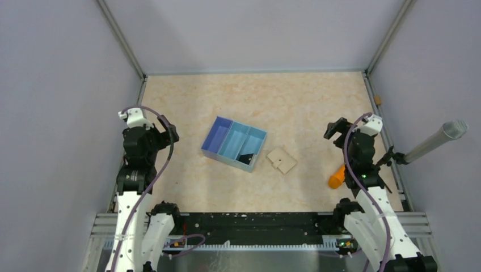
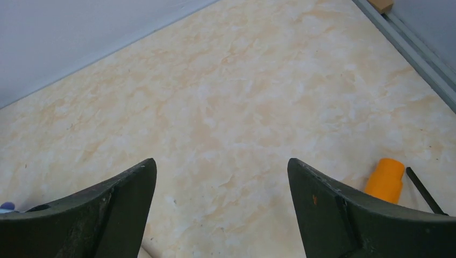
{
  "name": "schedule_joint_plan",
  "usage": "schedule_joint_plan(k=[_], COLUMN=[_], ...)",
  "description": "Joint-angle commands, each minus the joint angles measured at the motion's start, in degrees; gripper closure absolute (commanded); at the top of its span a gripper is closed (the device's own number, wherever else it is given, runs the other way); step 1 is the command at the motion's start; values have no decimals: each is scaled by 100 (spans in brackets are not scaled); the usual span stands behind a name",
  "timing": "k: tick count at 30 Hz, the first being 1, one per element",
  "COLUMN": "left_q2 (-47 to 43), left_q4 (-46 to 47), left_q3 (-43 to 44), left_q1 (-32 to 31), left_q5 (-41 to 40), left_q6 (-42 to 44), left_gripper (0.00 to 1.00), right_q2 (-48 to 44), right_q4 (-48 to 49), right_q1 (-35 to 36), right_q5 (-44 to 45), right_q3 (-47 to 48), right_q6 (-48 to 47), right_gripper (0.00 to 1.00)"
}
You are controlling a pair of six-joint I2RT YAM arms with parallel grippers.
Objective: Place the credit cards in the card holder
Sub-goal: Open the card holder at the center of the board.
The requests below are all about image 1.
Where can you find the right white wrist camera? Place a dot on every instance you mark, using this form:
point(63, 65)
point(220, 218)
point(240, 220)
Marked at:
point(372, 125)

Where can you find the beige card holder wallet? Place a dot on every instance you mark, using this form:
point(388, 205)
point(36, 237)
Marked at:
point(281, 160)

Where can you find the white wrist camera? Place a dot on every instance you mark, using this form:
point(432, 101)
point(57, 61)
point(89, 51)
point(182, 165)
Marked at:
point(135, 117)
point(372, 125)

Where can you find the blue three-compartment box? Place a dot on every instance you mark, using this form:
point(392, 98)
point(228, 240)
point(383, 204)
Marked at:
point(227, 139)

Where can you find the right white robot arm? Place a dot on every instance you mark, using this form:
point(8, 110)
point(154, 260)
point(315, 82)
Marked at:
point(370, 219)

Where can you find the small tan block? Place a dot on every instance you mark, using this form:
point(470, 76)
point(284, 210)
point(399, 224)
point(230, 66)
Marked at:
point(377, 100)

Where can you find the orange cylindrical object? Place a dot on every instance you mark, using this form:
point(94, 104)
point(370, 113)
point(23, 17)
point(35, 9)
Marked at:
point(337, 179)

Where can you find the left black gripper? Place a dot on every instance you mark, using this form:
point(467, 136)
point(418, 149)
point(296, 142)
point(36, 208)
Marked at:
point(165, 137)

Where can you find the black credit card stack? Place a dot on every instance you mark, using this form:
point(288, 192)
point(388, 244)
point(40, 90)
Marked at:
point(246, 158)

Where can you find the silver microphone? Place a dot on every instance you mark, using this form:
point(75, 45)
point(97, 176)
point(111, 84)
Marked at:
point(449, 131)

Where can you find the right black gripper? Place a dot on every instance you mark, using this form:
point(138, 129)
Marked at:
point(333, 127)

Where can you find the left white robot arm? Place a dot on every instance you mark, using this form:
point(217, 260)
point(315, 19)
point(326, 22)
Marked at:
point(137, 247)

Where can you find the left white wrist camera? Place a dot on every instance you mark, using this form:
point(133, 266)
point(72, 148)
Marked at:
point(135, 117)

